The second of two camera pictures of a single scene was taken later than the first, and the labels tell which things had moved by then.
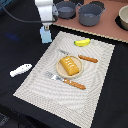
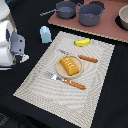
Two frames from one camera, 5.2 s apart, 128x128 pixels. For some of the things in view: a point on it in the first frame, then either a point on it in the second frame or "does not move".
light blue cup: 46,36 does not move
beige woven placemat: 62,100 does not move
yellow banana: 82,43 does not move
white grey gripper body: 47,11 → 17,44
